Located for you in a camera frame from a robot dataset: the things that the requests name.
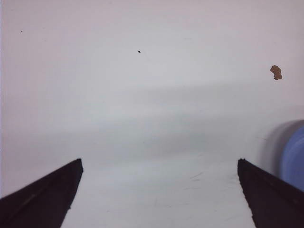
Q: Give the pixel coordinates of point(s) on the blue round plate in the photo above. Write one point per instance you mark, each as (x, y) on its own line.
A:
(292, 160)

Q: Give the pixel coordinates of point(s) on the small brown table chip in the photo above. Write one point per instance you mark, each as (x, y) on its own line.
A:
(276, 71)

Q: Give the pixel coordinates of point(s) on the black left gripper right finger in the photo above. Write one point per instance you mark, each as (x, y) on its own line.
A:
(273, 202)

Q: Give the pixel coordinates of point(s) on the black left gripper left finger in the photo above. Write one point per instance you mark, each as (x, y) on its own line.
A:
(43, 203)

